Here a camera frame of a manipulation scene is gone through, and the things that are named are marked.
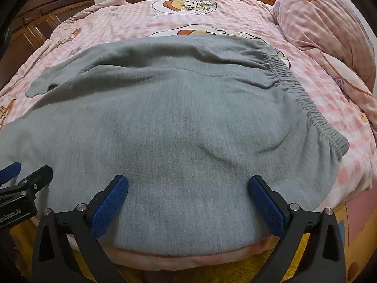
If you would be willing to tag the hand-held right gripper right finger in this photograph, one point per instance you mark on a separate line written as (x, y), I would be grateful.
(266, 206)

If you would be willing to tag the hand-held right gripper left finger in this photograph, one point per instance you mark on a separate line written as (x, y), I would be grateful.
(109, 206)

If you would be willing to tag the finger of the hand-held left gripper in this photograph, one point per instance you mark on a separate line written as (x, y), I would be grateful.
(10, 172)
(38, 178)

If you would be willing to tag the grey pants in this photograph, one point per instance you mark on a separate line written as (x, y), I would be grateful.
(176, 123)

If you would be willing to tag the yellow fuzzy garment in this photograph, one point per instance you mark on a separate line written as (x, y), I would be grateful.
(223, 274)

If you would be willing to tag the dark wooden wardrobe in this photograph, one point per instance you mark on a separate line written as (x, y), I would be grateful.
(29, 26)

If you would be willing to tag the pink checked printed blanket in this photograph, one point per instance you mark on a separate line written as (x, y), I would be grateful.
(132, 20)

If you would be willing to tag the pink checked pillow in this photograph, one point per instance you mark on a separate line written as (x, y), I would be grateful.
(318, 14)

